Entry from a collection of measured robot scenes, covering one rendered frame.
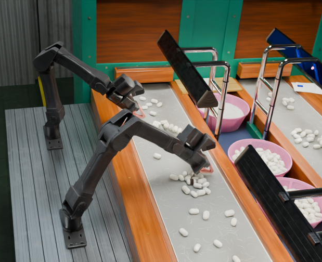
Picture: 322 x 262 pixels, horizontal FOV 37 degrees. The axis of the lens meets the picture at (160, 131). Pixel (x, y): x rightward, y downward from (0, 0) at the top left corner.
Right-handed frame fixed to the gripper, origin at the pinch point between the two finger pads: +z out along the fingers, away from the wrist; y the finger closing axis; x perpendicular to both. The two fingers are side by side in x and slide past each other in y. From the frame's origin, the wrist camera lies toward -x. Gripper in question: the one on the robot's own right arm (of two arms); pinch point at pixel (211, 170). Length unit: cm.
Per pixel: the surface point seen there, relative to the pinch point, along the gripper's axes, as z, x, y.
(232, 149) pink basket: 11.6, -8.8, 14.0
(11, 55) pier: -31, 91, 237
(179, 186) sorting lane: -10.0, 10.9, -5.5
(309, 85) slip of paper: 61, -52, 66
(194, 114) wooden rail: 4.7, -4.7, 43.5
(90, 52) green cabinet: -41, 10, 79
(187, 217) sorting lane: -11.4, 12.1, -22.3
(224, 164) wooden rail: 4.6, -4.8, 2.5
